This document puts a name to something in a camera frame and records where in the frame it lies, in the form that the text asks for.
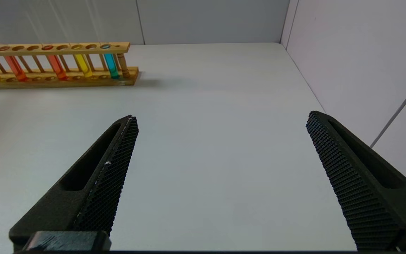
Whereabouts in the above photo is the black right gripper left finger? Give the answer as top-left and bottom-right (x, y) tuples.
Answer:
(8, 115), (139, 252)

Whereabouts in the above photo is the blue pigment glass test tube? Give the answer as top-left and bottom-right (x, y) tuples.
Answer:
(83, 0), (120, 80)

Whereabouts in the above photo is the wooden test tube rack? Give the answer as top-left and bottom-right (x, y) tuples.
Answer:
(0, 42), (140, 90)

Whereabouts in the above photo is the orange pigment glass test tube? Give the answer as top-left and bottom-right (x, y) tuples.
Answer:
(25, 0), (68, 81)
(0, 0), (27, 82)

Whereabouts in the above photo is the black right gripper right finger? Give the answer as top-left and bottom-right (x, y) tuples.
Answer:
(306, 111), (406, 252)

